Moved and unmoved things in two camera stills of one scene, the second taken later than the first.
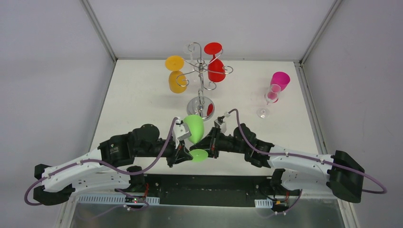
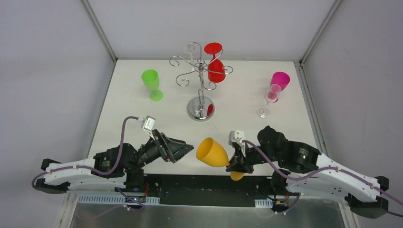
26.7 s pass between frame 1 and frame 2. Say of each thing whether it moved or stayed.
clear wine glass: stayed
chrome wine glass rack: stayed
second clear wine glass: stayed
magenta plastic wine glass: stayed
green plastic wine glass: moved
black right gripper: moved
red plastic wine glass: stayed
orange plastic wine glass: moved
